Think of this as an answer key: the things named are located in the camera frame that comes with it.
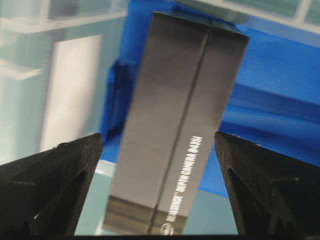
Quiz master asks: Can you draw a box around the black camera box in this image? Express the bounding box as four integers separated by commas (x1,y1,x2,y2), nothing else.
103,12,249,236

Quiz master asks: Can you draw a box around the blue case liner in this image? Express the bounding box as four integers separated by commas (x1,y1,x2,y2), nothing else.
101,0,320,191

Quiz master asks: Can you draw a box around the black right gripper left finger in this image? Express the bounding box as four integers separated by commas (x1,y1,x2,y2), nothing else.
0,133,103,237

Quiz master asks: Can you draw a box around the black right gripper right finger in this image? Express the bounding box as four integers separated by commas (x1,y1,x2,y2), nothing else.
214,131,320,237

